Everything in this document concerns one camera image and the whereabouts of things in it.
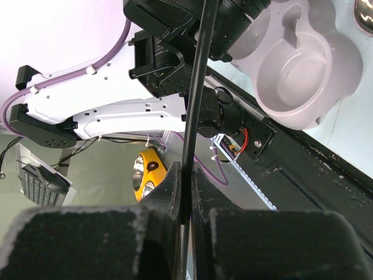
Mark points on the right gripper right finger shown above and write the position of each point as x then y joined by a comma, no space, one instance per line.
234,243

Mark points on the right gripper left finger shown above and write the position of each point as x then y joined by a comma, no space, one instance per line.
140,241

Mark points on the black tent pole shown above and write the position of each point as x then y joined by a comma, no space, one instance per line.
195,102

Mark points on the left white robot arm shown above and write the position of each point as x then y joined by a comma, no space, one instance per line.
142,84

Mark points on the grey double pet feeder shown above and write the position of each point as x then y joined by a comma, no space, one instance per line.
299,64

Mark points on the steel pet bowl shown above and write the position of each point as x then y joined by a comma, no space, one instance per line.
363,14

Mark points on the yellow device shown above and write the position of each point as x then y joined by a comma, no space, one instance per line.
148,172

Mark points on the black keyboard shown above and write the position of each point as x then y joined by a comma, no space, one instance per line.
40,183

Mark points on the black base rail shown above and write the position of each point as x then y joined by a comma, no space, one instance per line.
293,170

